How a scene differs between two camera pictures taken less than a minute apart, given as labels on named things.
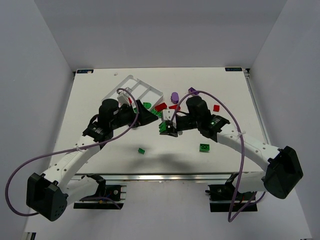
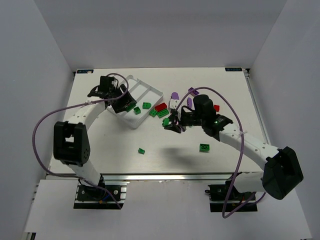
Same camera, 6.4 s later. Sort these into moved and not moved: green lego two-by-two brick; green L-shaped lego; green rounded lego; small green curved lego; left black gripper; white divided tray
Moved: green L-shaped lego; left black gripper
Not moved: green lego two-by-two brick; green rounded lego; white divided tray; small green curved lego
